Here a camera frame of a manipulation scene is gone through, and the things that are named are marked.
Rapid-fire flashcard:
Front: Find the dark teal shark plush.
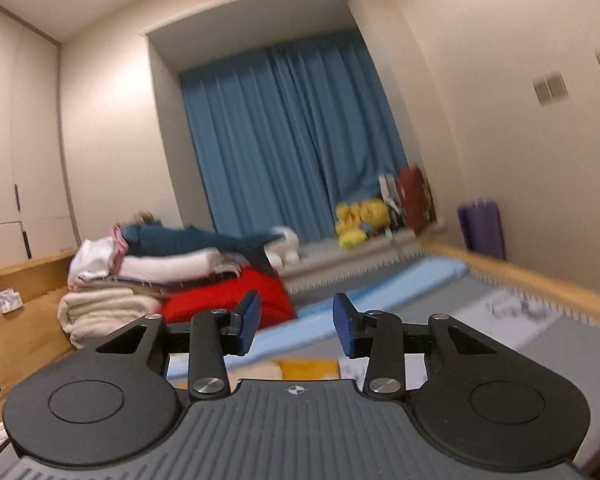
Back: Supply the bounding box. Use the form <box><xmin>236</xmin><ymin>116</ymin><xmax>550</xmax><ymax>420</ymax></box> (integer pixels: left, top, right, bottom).
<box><xmin>120</xmin><ymin>223</ymin><xmax>283</xmax><ymax>277</ymax></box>

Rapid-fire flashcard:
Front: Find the dark red cushion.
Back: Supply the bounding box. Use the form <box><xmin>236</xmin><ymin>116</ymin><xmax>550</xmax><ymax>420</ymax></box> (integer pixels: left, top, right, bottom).
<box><xmin>397</xmin><ymin>165</ymin><xmax>436</xmax><ymax>233</ymax></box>

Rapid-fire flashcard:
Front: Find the blue curtain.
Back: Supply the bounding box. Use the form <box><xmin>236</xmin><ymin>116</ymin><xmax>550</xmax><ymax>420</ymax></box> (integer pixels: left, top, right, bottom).
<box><xmin>179</xmin><ymin>28</ymin><xmax>410</xmax><ymax>244</ymax></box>

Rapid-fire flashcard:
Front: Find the white plush toy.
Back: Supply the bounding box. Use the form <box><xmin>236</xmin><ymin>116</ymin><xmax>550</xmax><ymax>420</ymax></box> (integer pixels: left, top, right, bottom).
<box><xmin>265</xmin><ymin>226</ymin><xmax>301</xmax><ymax>266</ymax></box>

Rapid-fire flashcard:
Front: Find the white wardrobe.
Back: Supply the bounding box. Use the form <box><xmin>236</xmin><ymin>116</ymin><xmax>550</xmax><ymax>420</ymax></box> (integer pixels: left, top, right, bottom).
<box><xmin>0</xmin><ymin>0</ymin><xmax>78</xmax><ymax>268</ymax></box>

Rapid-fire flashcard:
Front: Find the window sill ledge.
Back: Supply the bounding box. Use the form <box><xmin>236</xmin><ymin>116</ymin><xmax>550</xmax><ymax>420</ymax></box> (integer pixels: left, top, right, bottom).
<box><xmin>280</xmin><ymin>220</ymin><xmax>448</xmax><ymax>286</ymax></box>

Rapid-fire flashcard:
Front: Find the bed with grey printed sheet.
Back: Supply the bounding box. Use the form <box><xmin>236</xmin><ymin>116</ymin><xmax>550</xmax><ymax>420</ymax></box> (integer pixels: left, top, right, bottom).
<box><xmin>160</xmin><ymin>240</ymin><xmax>600</xmax><ymax>480</ymax></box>

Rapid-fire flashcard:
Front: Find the tissue pack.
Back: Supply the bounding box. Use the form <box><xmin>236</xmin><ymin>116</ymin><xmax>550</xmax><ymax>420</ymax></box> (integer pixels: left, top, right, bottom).
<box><xmin>0</xmin><ymin>287</ymin><xmax>23</xmax><ymax>315</ymax></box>

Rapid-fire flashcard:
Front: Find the white and pink folded cloth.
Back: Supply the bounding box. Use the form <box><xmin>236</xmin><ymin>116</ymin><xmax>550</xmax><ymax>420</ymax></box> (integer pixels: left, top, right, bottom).
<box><xmin>67</xmin><ymin>226</ymin><xmax>131</xmax><ymax>291</ymax></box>

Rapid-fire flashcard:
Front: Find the red fleece blanket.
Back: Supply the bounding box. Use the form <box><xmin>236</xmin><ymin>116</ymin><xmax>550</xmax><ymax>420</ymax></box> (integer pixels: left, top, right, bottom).
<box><xmin>160</xmin><ymin>266</ymin><xmax>298</xmax><ymax>326</ymax></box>

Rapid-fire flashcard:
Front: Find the light blue mat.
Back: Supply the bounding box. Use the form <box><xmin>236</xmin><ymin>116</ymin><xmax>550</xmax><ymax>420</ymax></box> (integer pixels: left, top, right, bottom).
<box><xmin>240</xmin><ymin>258</ymin><xmax>469</xmax><ymax>358</ymax></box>

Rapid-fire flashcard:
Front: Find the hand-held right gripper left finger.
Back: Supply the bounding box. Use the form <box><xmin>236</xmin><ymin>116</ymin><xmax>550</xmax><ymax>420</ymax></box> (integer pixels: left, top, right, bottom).
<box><xmin>95</xmin><ymin>290</ymin><xmax>262</xmax><ymax>402</ymax></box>

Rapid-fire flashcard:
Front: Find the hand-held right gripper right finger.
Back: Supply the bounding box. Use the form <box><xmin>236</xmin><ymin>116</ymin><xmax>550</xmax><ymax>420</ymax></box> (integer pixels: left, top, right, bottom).
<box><xmin>332</xmin><ymin>292</ymin><xmax>507</xmax><ymax>402</ymax></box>

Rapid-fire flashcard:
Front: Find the wall switch plate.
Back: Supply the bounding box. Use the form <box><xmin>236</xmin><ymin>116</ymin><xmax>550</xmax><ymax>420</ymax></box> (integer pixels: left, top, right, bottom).
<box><xmin>533</xmin><ymin>72</ymin><xmax>568</xmax><ymax>106</ymax></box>

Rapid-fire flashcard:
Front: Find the wooden headboard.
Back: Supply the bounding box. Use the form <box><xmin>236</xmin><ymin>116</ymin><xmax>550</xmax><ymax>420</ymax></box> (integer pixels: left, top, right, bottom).
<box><xmin>0</xmin><ymin>247</ymin><xmax>88</xmax><ymax>433</ymax></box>

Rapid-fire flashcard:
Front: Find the yellow plush toy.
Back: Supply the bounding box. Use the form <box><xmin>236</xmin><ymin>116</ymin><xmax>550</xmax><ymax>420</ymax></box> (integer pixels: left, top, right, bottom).
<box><xmin>334</xmin><ymin>202</ymin><xmax>368</xmax><ymax>251</ymax></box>
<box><xmin>359</xmin><ymin>198</ymin><xmax>392</xmax><ymax>233</ymax></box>

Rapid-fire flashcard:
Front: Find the cream folded quilt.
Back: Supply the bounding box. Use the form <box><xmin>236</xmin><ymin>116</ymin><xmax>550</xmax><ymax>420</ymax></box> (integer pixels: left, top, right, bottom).
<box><xmin>58</xmin><ymin>287</ymin><xmax>163</xmax><ymax>350</ymax></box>

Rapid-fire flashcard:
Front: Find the beige and yellow hooded jacket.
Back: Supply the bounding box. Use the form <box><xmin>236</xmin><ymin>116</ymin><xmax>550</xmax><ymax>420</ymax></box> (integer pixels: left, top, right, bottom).
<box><xmin>278</xmin><ymin>358</ymin><xmax>342</xmax><ymax>382</ymax></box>

